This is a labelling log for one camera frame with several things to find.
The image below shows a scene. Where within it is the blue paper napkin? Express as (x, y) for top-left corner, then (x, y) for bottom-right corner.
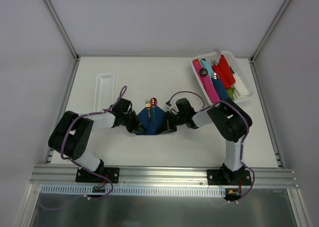
(135, 106), (165, 136)

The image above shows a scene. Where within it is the iridescent rainbow spoon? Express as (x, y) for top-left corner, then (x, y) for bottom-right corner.
(151, 97), (157, 122)

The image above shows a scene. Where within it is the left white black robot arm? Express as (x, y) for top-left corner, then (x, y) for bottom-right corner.
(48, 97), (146, 182)

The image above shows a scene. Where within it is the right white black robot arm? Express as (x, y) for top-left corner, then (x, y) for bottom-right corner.
(156, 98), (252, 185)

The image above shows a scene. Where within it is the pink napkin roll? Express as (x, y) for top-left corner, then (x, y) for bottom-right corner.
(192, 59), (220, 103)

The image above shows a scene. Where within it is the blue napkin roll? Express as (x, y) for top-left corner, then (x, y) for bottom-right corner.
(211, 72), (229, 100)

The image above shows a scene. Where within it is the green napkin roll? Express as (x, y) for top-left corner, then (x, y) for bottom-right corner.
(226, 87), (237, 101)

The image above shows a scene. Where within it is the teal napkin roll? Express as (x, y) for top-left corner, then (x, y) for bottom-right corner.
(200, 59), (213, 71)

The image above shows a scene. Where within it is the red napkin roll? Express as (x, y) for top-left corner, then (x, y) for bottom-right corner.
(212, 55), (235, 89)

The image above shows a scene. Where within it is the white napkin roll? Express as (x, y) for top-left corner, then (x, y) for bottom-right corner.
(233, 73), (250, 98)

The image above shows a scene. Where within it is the white perforated plastic tray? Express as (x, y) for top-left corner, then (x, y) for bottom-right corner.
(93, 73), (115, 112)

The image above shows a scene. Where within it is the black round spoon head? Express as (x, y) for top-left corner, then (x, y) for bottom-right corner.
(199, 68), (208, 78)

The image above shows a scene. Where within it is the white basket of rolls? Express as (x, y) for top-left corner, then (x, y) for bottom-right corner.
(190, 49), (254, 104)

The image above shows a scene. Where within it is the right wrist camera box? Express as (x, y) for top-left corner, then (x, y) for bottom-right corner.
(165, 101), (172, 111)

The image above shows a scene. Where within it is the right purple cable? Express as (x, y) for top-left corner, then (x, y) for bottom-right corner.
(165, 91), (256, 204)

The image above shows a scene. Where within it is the white slotted cable duct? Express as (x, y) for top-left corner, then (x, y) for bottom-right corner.
(40, 185), (226, 198)

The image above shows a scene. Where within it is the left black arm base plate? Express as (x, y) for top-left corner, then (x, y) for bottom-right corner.
(75, 167), (120, 184)

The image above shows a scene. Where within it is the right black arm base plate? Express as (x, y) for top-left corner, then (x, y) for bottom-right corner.
(206, 169), (252, 186)

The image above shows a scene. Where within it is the aluminium mounting rail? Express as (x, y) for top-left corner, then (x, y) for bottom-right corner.
(29, 164), (300, 189)

